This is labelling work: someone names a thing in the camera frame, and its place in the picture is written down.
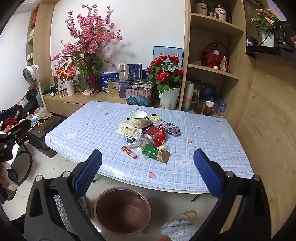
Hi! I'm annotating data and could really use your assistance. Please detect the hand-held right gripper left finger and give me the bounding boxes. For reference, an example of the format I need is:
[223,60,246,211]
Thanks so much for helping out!
[24,149,104,241]

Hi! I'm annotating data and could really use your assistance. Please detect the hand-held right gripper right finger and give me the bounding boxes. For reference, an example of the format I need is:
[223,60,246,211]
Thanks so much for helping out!
[190,148,272,241]

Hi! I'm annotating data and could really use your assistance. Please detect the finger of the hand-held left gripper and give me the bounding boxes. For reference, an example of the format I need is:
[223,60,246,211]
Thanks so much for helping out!
[3,119,31,145]
[0,105,20,122]

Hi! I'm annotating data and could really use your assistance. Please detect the gold foil packet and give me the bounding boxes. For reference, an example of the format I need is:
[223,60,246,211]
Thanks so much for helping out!
[156,149,171,164]

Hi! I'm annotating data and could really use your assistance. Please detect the brown plastic bin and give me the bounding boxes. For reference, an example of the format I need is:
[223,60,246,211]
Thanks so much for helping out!
[94,186,152,235]

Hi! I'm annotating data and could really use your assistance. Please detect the highlighter pen pack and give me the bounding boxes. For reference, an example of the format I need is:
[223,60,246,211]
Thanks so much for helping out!
[116,123,142,141]

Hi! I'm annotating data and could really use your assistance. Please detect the green packet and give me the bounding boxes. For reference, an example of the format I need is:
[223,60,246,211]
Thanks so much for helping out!
[141,144,160,160]

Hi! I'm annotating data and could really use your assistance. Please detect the crushed red drink can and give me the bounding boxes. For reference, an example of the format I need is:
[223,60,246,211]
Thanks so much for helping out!
[142,126,167,147]

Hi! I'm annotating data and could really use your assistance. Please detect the floral snack packet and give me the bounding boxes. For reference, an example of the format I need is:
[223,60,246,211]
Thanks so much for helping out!
[125,119,151,131]

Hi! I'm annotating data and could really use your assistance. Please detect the white green paper cup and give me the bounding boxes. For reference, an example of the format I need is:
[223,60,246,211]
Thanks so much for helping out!
[129,110,148,128]

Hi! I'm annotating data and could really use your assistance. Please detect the cream round lid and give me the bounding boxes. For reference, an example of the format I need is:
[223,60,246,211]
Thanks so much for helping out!
[147,113,162,123]

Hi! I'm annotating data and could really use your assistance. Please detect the person's left hand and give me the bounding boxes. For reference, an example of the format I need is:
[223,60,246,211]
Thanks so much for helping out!
[0,162,11,191]

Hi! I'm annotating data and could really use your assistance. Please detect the red bag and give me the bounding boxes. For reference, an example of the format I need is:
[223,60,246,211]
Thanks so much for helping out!
[5,105,30,127]

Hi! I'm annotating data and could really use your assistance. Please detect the black hard case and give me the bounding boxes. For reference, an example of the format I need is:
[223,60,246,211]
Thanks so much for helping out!
[26,116,67,158]

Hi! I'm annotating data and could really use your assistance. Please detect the pile of dark clothes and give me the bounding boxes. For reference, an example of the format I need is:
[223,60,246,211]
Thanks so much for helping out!
[22,89,44,114]

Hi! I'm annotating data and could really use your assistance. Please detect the cardboard box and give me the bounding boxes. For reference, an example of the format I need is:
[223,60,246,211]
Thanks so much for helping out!
[37,113,55,130]

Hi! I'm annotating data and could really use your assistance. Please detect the blue checked tablecloth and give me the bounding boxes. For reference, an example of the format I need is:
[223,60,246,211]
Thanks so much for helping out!
[45,101,255,194]

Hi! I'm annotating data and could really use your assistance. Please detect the white standing fan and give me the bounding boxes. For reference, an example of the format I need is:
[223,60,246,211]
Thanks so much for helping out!
[23,64,45,109]

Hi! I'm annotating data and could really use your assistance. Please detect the cream slipper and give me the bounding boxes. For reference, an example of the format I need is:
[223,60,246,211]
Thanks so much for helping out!
[176,210,197,222]

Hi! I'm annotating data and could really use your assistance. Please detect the wooden sideboard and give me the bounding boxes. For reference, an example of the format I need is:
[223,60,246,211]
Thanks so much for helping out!
[43,91,162,121]

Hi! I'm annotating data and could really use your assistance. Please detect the row of small brown bottles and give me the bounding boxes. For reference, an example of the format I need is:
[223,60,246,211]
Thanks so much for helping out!
[57,85,82,97]

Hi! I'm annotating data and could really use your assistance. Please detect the red paper cup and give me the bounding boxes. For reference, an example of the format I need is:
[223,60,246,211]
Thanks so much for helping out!
[203,101,214,116]

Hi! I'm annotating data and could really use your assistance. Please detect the brown glass tumbler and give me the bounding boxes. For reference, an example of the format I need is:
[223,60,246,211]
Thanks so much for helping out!
[194,101,205,114]

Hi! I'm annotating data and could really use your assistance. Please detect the white ribbed vase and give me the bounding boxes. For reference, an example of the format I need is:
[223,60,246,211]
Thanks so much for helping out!
[65,80,75,96]

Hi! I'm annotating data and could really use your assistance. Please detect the light blue fleece pants leg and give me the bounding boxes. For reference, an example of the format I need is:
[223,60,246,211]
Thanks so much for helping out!
[161,220,205,241]

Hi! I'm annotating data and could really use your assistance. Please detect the small blue pink box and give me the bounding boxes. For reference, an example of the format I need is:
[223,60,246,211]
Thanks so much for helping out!
[214,99,227,116]

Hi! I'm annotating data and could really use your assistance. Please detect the orange artificial flowers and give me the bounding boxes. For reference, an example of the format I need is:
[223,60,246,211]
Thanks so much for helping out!
[55,66,77,82]

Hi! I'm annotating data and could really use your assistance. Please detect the stack of pastel cups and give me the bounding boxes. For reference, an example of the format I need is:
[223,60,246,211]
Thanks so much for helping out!
[181,83,195,113]

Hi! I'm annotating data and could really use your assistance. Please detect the dark blue illustrated box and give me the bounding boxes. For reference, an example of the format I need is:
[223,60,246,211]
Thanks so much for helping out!
[200,83,218,102]

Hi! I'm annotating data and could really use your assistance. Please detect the white flower pot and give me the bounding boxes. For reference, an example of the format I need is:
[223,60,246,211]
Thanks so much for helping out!
[158,87,181,109]

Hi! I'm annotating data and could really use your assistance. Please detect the black mini tripod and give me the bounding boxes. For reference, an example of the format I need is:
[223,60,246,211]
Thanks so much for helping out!
[89,81,102,95]

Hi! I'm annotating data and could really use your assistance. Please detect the purple tinsel flowers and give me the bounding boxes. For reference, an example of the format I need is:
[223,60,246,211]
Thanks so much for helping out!
[87,75,101,88]

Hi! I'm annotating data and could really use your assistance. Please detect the silver blue gift box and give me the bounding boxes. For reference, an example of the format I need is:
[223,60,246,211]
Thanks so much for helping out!
[108,80,134,98]
[119,63,142,80]

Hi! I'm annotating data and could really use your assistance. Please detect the blue carton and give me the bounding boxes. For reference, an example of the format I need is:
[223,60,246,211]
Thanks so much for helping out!
[100,72,121,90]

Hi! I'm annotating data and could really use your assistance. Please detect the dark printed box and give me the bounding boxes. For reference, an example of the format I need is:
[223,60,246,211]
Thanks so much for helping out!
[132,79,155,90]

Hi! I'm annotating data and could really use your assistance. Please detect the red rose plant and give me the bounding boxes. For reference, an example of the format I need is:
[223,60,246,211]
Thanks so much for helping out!
[147,54,184,94]

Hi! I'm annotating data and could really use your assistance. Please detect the pink blossom plant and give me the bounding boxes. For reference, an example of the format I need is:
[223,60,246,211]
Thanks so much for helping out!
[51,3,123,93]

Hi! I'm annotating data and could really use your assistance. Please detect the small dark blue box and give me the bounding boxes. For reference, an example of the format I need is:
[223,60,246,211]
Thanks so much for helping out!
[141,68,153,80]

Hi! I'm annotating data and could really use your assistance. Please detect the red gift basket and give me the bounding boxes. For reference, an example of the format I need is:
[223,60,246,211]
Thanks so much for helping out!
[201,43,229,70]

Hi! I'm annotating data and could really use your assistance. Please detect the wooden shelf unit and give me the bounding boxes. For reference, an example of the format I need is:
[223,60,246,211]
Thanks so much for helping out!
[179,0,247,130]

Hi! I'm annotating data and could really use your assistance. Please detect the light blue large box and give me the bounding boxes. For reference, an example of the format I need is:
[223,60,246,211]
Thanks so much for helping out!
[153,46,184,70]

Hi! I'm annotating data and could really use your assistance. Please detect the black counter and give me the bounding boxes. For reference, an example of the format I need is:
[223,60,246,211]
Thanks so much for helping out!
[245,21,296,61]

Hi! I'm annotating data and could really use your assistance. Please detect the white square pot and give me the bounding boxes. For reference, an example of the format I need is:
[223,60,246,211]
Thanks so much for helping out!
[261,30,275,47]

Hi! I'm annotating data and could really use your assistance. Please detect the peach rose plant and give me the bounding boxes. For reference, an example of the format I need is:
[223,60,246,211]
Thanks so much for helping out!
[251,8,280,35]

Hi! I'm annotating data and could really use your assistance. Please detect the wooden wall shelf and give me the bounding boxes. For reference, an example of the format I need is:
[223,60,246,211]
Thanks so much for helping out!
[26,0,55,93]

